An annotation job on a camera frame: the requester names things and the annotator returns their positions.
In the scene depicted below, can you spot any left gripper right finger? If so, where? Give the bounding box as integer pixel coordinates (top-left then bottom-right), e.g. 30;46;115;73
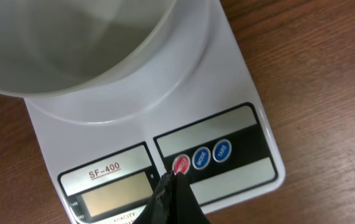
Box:
170;173;210;224

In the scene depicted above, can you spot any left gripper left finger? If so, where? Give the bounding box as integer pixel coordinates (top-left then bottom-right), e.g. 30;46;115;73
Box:
133;172;175;224

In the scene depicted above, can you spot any white digital kitchen scale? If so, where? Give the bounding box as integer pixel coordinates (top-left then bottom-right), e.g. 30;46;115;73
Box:
26;1;286;223

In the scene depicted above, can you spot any white round bowl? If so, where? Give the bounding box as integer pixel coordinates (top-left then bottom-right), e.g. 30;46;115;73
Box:
0;0;192;97

